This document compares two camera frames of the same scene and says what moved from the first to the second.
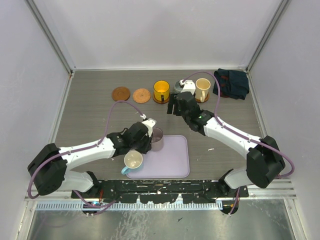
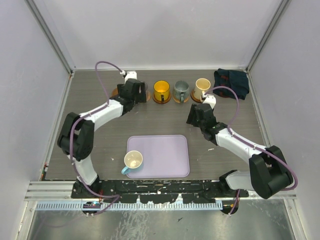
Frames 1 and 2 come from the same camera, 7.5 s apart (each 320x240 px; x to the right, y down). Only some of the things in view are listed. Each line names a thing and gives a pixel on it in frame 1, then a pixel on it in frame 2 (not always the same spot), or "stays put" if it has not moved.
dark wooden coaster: [161, 102] stays put
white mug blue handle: [132, 159] stays put
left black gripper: [146, 146] → [141, 96]
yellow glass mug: [161, 87] stays put
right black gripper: [171, 102] → [192, 115]
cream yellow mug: [202, 85] stays put
